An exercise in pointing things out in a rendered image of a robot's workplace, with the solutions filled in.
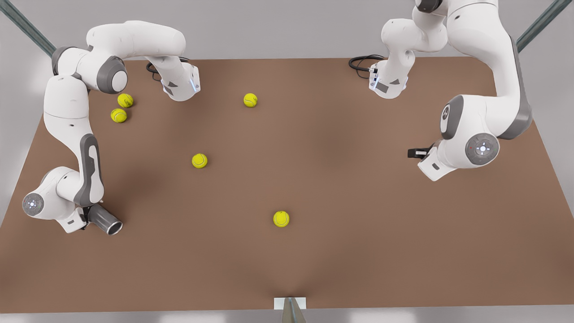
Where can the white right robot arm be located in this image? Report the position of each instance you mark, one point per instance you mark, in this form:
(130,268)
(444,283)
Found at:
(67,103)

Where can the white post foot plate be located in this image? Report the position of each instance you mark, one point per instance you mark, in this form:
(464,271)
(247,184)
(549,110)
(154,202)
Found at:
(279,303)

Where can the silver frame post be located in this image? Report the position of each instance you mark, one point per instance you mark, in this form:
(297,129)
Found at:
(540,22)
(293,314)
(27,26)

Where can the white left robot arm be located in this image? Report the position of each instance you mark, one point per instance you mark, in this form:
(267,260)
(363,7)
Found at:
(484,54)

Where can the grey tennis ball tube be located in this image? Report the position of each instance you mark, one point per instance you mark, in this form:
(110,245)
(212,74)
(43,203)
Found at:
(104,219)

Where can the yellow tennis ball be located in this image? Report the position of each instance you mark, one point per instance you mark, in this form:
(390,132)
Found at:
(199,160)
(250,100)
(281,219)
(119,115)
(125,100)

